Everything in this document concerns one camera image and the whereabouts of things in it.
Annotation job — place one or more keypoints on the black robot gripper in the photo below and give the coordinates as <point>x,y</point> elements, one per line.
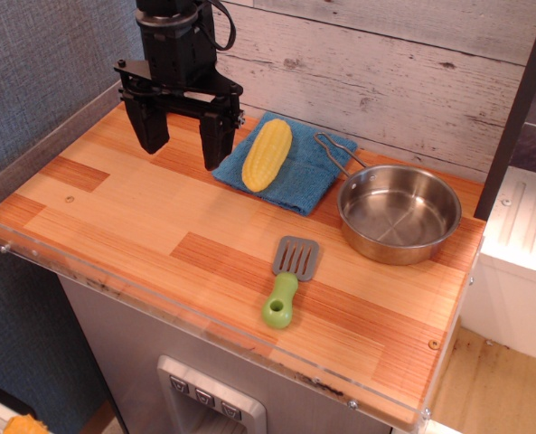
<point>178,74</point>

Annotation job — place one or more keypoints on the stainless steel pot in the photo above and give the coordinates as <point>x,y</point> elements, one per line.
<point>394,214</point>

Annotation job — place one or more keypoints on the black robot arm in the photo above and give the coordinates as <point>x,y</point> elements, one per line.
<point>169,8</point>

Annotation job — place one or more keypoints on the yellow toy corn cob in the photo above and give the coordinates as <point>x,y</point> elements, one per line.
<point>267,154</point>

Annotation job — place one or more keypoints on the clear acrylic edge guard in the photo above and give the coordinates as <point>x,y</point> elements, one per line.
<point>217,284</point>

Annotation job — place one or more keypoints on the grey toy fridge cabinet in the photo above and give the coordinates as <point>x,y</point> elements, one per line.
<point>127,343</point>

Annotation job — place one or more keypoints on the silver dispenser panel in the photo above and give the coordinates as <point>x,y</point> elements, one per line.
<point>198,403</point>

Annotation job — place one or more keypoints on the yellow object bottom left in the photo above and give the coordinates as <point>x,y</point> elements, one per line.
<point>25,424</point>

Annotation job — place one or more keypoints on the white toy sink unit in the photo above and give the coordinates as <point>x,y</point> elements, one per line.
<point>500,301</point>

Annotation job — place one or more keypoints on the green handled grey spatula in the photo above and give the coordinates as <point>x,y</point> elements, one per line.
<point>295,261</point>

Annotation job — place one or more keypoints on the dark vertical post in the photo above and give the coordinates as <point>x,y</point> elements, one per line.
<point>507,144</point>

